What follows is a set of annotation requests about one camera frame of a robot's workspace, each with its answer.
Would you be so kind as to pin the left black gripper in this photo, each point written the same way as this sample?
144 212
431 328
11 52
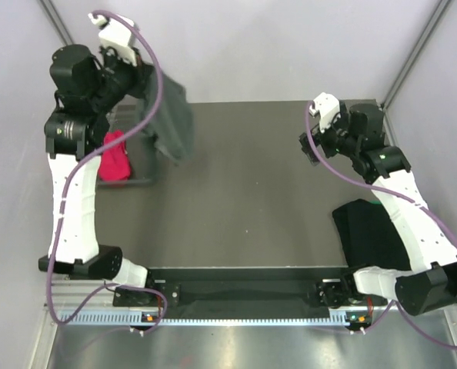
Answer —
139 74

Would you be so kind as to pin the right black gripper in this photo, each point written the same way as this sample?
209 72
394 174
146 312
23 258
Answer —
320 138

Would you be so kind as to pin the grey t shirt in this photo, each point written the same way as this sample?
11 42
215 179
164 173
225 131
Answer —
172 127

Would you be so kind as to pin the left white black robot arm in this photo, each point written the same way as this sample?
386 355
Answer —
87 89

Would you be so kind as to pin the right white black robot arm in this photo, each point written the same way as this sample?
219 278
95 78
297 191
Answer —
356 132

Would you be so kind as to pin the clear plastic bin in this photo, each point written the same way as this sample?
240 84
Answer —
138 162

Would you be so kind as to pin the red t shirt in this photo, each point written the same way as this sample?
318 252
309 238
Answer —
115 157

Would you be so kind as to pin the black folded t shirt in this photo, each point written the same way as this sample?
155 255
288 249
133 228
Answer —
368 237

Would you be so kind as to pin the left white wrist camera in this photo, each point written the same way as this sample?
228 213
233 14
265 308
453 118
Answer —
113 35

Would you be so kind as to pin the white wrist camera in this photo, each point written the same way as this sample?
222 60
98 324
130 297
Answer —
325 106
113 35

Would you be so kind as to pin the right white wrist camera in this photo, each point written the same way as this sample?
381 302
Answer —
325 106

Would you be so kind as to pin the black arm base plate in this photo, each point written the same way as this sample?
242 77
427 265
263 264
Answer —
255 292

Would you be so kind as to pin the aluminium frame rail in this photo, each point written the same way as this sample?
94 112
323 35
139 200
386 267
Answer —
68 295

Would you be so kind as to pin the slotted grey cable duct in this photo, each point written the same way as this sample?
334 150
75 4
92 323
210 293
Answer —
142 318

